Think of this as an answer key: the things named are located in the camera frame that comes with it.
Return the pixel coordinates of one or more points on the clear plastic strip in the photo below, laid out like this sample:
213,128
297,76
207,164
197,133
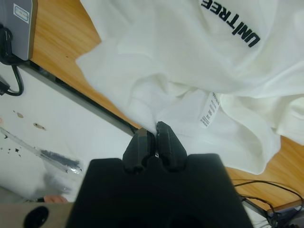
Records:
47,156

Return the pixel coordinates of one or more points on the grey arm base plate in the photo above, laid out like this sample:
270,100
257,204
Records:
19,23

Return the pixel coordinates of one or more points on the white Unitree T-shirt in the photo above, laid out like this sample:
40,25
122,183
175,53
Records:
190,57

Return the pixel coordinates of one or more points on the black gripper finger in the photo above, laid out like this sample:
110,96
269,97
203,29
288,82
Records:
170,149
138,149

